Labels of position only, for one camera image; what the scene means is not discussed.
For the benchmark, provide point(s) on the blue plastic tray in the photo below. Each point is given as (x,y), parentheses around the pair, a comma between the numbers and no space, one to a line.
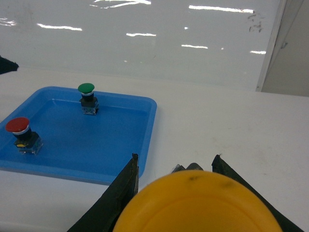
(76,146)

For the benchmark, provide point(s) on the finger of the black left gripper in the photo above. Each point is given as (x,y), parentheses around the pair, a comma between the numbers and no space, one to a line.
(7,66)

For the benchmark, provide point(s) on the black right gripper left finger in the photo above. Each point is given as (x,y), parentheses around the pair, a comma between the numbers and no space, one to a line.
(102,216)

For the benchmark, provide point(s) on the white glossy back board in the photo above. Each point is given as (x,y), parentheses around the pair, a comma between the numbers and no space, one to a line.
(222,43)

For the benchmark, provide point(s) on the yellow mushroom push button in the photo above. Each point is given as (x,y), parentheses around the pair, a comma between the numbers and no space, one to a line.
(196,201)

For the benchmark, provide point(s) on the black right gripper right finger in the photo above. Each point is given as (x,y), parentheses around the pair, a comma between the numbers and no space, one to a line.
(221,167)

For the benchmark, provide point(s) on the green mushroom push button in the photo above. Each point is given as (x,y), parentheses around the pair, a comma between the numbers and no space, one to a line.
(89,103)

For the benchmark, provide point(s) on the red mushroom push button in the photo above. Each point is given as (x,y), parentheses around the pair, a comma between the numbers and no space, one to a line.
(27,140)

